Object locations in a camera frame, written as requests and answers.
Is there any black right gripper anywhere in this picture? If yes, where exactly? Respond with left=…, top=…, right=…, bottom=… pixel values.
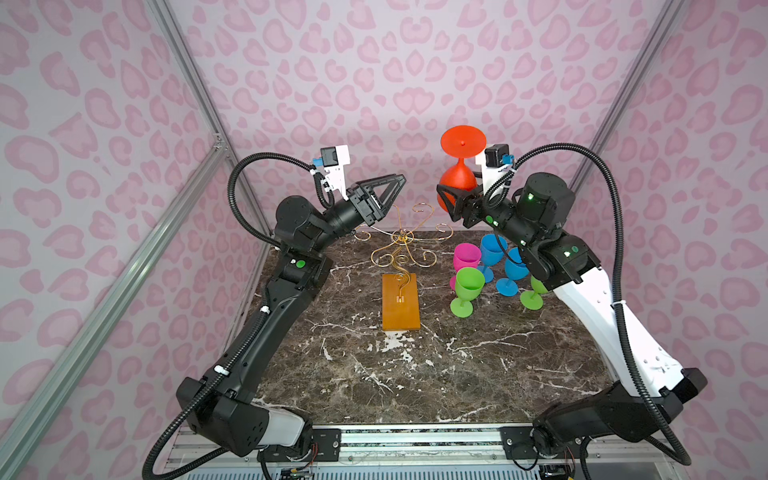
left=437, top=169, right=540, bottom=252

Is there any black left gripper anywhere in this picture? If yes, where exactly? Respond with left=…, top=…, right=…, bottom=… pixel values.
left=310, top=175, right=402, bottom=259

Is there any magenta wine glass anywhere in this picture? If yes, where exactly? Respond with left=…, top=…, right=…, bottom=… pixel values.
left=450, top=243, right=482, bottom=290

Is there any red wine glass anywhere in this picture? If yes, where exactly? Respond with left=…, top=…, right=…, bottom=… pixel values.
left=438, top=125, right=486, bottom=191

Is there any blue wine glass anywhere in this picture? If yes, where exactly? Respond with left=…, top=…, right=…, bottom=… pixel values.
left=478, top=234, right=508, bottom=283
left=496, top=248, right=529, bottom=297

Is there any green wine glass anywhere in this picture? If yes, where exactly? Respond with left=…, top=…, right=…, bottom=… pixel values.
left=450, top=267, right=486, bottom=318
left=520, top=277, right=548, bottom=311

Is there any blue front wine glass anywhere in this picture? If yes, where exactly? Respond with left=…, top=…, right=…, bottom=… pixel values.
left=496, top=248, right=529, bottom=297

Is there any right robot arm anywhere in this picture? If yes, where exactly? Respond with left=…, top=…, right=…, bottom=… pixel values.
left=437, top=172, right=707, bottom=465

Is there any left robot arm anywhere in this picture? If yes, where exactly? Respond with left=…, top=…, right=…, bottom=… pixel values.
left=172, top=174, right=406, bottom=458

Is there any orange wooden rack base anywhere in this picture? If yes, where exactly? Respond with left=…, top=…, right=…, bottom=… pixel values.
left=381, top=273, right=421, bottom=331

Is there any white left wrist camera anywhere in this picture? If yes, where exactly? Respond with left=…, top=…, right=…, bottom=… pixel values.
left=313, top=145, right=351, bottom=200

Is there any gold wire glass rack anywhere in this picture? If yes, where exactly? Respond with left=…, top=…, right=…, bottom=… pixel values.
left=353, top=202, right=454, bottom=302

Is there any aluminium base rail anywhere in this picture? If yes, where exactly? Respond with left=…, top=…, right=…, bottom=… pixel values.
left=158, top=422, right=688, bottom=480

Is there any aluminium frame post left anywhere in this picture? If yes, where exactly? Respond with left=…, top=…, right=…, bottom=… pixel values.
left=146, top=0, right=273, bottom=236

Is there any aluminium frame post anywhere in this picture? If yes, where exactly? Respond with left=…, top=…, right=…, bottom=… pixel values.
left=146, top=0, right=273, bottom=236
left=548, top=0, right=691, bottom=232

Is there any aluminium frame post right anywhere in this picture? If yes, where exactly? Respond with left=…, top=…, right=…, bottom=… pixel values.
left=548, top=0, right=691, bottom=232

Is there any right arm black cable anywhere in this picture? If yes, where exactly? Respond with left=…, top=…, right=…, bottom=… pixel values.
left=482, top=142, right=694, bottom=468

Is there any aluminium diagonal frame bar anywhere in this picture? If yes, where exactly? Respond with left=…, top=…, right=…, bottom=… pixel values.
left=1, top=142, right=231, bottom=479

